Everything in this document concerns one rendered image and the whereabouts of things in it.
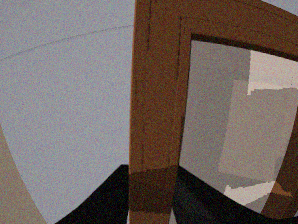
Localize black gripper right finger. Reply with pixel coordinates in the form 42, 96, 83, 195
172, 165, 298, 224

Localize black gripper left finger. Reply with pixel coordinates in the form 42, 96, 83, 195
56, 164, 129, 224

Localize grey wall panel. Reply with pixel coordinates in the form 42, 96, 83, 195
0, 0, 136, 224

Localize brown wooden picture frame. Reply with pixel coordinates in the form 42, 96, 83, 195
128, 0, 298, 224

